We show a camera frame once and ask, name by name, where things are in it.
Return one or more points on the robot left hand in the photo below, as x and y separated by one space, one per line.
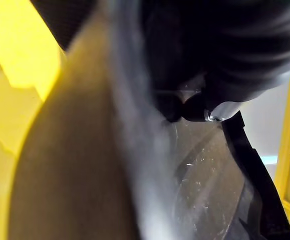
235 37

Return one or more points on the yellow shelf board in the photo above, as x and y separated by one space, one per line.
12 50

